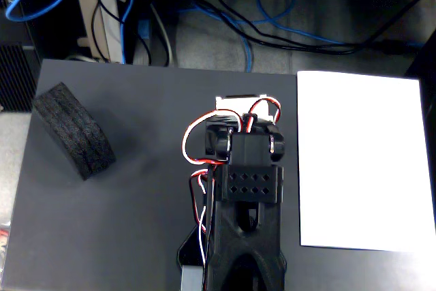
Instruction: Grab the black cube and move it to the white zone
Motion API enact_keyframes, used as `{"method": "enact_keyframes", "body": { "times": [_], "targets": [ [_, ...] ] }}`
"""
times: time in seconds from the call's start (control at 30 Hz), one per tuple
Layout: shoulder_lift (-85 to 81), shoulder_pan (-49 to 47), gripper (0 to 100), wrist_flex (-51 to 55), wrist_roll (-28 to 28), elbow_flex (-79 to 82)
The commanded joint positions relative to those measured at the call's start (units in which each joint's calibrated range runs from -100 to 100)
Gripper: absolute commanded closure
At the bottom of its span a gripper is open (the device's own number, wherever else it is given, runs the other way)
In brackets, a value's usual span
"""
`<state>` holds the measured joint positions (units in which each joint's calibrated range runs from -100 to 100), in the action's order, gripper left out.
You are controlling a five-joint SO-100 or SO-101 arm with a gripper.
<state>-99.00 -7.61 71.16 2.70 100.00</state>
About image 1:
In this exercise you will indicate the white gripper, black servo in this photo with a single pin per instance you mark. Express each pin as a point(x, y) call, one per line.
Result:
point(242, 103)

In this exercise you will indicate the black foam cube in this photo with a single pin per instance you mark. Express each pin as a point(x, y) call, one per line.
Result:
point(73, 131)

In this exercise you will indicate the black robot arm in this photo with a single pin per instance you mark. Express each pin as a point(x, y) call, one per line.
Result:
point(252, 185)

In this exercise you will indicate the blue plug connector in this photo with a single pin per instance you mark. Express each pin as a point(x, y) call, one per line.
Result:
point(143, 29)

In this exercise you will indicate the beige desk leg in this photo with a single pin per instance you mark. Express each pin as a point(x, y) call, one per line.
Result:
point(112, 39)

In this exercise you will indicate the black table mat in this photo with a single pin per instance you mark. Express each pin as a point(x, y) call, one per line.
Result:
point(136, 202)

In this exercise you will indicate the white paper sheet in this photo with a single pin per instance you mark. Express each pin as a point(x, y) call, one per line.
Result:
point(361, 168)

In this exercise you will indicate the grey table clamp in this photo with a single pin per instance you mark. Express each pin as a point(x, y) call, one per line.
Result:
point(191, 279)

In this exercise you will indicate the black ribbed computer case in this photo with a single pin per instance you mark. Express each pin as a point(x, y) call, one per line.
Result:
point(15, 79)

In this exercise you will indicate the clear bag with red parts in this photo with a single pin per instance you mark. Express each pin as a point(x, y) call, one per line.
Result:
point(3, 236)

